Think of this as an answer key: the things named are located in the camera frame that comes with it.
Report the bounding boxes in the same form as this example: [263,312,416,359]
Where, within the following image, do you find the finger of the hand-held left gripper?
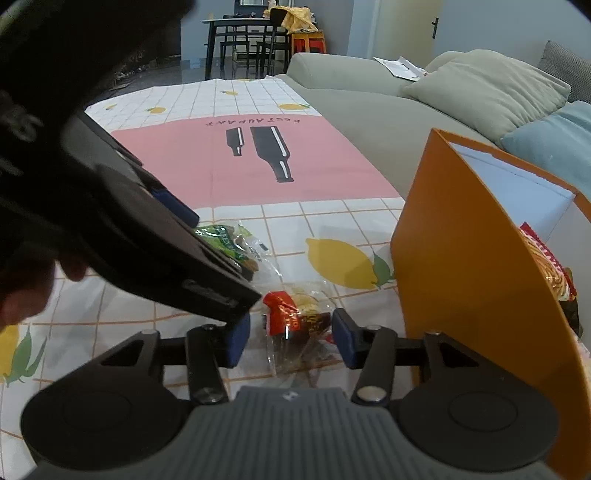
[111,138,200,228]
[152,228,263,325]

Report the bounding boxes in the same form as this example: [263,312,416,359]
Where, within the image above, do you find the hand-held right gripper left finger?
[99,310,252,403]

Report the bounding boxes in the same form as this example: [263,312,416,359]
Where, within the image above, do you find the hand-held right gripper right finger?
[331,307,478,404]

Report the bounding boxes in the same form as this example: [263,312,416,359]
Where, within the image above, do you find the green snack packet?
[193,224,273,282]

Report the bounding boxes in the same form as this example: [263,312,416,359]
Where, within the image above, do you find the red brown clear snack packet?
[261,284,345,377]

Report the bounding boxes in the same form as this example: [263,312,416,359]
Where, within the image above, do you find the orange cardboard box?
[390,128,591,480]

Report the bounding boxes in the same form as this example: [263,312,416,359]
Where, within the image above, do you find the orange red noodle snack packet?
[519,222,578,303]

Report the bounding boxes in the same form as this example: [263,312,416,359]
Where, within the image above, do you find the dark seaweed snack packet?
[556,298,583,337]

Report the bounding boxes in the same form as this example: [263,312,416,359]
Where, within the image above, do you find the person's left hand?
[0,258,88,332]

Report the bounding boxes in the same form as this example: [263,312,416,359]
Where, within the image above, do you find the pink white printed tablecloth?
[0,76,407,444]

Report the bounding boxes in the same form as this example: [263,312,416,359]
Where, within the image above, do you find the black dining chair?
[256,8,291,77]
[219,23,252,65]

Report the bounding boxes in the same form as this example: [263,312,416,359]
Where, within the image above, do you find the black dining table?
[201,16,289,81]

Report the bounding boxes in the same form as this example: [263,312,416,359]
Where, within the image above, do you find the grey green sofa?
[272,41,591,204]

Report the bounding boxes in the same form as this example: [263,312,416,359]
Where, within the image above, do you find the yellow cloth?
[270,6,319,34]

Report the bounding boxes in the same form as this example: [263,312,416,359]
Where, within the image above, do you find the white paper sheets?
[373,56,429,83]

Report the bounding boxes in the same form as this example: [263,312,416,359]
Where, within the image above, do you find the grey green pillow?
[401,48,571,144]

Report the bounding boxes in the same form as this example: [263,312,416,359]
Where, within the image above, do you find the light blue pillow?
[500,100,591,197]

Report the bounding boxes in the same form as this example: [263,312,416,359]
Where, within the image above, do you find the grey door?
[379,0,444,63]

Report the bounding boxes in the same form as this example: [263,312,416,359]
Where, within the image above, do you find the grey textured pillow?
[538,41,591,104]

